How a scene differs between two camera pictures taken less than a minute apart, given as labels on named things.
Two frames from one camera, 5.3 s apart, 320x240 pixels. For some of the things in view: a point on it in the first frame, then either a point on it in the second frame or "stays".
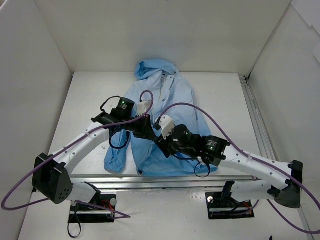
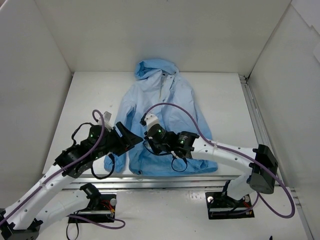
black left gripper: (145, 125) → (121, 137)
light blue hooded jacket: (166, 97) stays
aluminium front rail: (163, 182) stays
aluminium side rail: (263, 137) stays
